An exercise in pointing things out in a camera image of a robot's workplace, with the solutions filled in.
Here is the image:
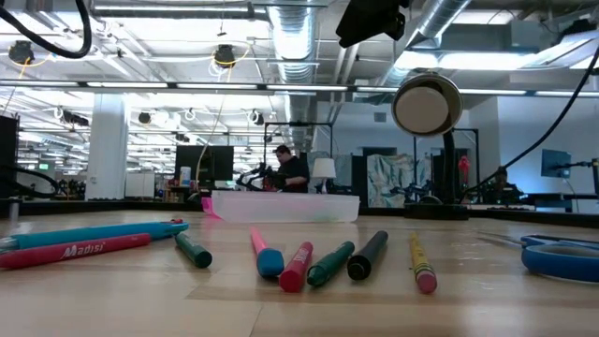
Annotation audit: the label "black pen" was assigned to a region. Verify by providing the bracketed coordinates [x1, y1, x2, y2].
[346, 229, 389, 282]

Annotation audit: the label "yellow pencil pink eraser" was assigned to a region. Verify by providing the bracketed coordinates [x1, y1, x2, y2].
[409, 231, 439, 296]

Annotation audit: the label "green crayon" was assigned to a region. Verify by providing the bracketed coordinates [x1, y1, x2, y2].
[306, 240, 356, 288]
[174, 231, 213, 270]

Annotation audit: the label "red crayon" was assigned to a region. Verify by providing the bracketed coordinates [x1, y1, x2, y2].
[0, 232, 153, 271]
[278, 241, 314, 294]

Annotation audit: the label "blue-handled scissors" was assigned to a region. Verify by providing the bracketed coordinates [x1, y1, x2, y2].
[476, 229, 599, 285]

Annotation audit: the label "blue pen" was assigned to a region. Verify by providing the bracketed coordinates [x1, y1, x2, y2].
[0, 219, 190, 252]

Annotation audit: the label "pink-lidded clear pencil box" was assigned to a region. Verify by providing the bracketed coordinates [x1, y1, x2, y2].
[200, 189, 361, 225]

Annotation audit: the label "black desk lamp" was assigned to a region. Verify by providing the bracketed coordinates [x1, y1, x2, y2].
[391, 71, 470, 221]

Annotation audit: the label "black ceiling device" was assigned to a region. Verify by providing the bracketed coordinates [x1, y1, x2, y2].
[213, 43, 237, 69]
[7, 39, 37, 66]

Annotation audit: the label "white-shade table lamp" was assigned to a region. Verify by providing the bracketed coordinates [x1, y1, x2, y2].
[311, 157, 338, 196]

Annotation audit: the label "teal marbled panel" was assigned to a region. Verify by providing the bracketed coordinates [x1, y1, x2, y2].
[367, 153, 434, 209]

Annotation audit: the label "person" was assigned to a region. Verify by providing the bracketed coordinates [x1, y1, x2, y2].
[273, 143, 311, 194]
[486, 166, 525, 205]

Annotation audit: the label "red hanging object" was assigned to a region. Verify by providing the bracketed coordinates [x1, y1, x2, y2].
[457, 155, 471, 186]

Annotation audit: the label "black computer monitor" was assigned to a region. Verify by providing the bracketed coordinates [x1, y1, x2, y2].
[174, 144, 235, 189]

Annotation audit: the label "long ceiling light strip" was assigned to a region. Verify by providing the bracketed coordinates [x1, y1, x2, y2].
[0, 80, 599, 98]

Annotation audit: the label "pink pencil blue cap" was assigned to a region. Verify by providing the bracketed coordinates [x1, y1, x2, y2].
[249, 226, 285, 278]

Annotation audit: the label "white cabinet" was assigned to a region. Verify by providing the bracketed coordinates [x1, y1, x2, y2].
[124, 171, 156, 198]

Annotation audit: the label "black cabinet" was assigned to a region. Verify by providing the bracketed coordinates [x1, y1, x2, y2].
[0, 114, 21, 200]

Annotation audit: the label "silver ribbed air duct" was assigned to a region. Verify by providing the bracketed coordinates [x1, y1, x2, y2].
[266, 0, 322, 155]

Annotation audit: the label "grey rectangular air duct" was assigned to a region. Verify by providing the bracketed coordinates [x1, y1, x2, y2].
[439, 21, 544, 52]

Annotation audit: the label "thin black cable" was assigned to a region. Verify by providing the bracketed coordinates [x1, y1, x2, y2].
[460, 46, 599, 200]

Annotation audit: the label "wall-mounted monitor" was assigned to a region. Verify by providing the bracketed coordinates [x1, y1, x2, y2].
[541, 148, 574, 180]

